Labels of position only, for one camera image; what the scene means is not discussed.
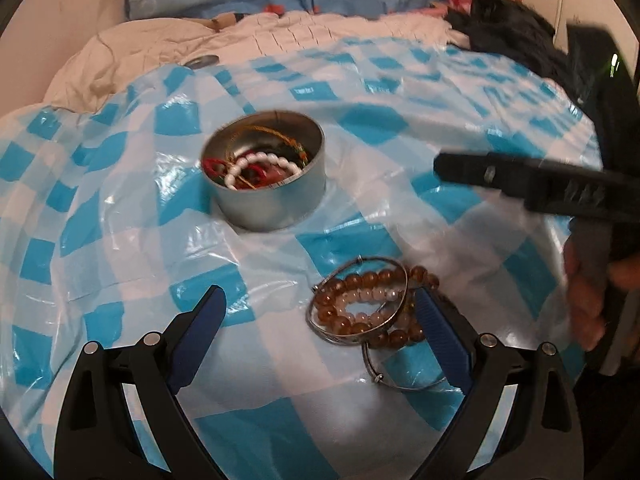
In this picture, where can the silver bangle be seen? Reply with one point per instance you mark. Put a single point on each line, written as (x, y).
(395, 385)
(320, 327)

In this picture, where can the round metal tin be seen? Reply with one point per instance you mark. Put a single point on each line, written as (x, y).
(280, 200)

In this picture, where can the person's right hand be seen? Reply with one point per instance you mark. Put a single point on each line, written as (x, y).
(585, 295)

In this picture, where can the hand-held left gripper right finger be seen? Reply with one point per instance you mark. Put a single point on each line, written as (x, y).
(442, 332)

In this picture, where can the blue white checked plastic sheet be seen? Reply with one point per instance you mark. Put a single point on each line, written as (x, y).
(150, 210)

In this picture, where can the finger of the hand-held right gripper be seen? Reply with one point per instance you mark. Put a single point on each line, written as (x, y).
(505, 175)

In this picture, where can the round metal tin lid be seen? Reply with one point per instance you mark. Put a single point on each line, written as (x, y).
(202, 61)

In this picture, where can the pile of dark clothes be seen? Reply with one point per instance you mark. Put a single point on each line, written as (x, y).
(515, 30)

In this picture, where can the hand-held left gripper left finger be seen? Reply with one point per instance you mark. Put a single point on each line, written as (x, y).
(200, 330)

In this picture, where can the cream quilted blanket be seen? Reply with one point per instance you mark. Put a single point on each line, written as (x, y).
(280, 35)

